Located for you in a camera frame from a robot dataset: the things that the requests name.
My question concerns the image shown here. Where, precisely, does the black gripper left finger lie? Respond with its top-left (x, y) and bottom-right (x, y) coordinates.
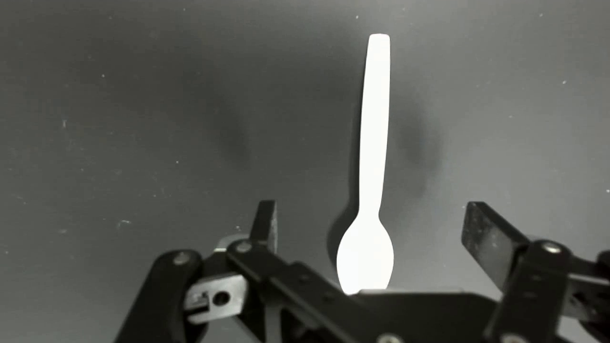
top-left (114, 199), bottom-right (407, 343)

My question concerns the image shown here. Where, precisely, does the white plastic spoon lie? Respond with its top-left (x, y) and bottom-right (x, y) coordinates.
top-left (333, 33), bottom-right (396, 298)

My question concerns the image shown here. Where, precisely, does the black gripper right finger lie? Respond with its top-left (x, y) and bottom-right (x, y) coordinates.
top-left (461, 201), bottom-right (610, 343)

